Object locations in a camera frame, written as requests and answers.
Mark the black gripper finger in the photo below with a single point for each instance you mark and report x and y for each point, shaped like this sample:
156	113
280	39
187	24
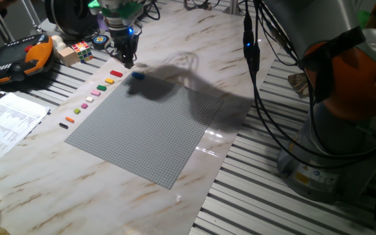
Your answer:
132	58
125	58

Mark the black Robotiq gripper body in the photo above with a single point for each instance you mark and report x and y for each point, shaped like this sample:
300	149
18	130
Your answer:
124	40

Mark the long blue Lego brick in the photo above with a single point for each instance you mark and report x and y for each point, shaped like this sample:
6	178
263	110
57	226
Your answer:
138	75

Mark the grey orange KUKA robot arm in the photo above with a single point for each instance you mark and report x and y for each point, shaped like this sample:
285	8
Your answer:
305	19

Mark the long red Lego brick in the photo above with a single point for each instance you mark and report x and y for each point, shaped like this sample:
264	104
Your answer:
116	73

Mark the yellow Lego brick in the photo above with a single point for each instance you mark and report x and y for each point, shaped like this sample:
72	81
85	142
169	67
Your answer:
109	81

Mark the green Lego brick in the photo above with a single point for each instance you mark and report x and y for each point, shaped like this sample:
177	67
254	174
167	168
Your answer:
101	87

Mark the pink Lego brick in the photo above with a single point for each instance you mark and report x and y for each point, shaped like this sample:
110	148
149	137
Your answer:
95	93

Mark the white Lego brick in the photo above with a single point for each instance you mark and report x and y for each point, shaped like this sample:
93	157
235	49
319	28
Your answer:
89	99

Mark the small magenta Lego brick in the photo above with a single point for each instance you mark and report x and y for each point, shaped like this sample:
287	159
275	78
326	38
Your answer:
84	105

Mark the small lime Lego brick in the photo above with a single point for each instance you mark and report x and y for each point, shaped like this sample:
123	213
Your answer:
77	111

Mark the grey Lego baseplate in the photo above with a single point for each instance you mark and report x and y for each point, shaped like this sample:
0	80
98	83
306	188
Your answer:
135	134

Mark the thin orange Lego brick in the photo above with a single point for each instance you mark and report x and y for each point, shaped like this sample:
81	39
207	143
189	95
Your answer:
70	119

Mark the thin black Lego brick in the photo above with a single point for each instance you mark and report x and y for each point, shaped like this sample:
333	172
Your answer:
63	125

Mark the black round puck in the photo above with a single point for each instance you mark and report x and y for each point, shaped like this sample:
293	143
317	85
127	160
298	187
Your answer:
100	41

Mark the translucent purple object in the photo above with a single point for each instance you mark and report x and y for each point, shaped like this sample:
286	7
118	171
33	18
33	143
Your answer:
100	23

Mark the Rubik's cube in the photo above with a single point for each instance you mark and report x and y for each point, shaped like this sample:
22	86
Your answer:
82	51

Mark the plain wooden cube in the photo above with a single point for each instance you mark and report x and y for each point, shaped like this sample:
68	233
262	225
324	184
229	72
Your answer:
68	56

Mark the black filament spool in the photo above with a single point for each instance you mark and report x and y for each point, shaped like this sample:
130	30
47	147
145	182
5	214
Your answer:
70	16

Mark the white rounded figurine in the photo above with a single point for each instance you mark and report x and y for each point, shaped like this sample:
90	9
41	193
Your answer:
57	40

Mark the thin metal rod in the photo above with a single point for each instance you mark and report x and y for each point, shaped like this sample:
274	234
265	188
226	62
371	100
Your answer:
33	18

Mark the black orange teach pendant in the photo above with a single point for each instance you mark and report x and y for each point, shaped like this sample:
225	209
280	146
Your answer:
15	58

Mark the marble pattern mat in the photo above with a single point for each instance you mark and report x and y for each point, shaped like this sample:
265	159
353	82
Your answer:
77	182

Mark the printed paper sheet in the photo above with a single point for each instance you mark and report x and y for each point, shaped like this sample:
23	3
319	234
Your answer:
5	127

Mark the green cloth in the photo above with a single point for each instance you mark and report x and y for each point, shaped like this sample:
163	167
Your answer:
364	19

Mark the short aluminium post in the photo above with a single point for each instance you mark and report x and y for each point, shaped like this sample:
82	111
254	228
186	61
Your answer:
233	8

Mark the shiny metal bracket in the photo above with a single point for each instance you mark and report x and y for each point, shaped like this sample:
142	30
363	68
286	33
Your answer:
297	85

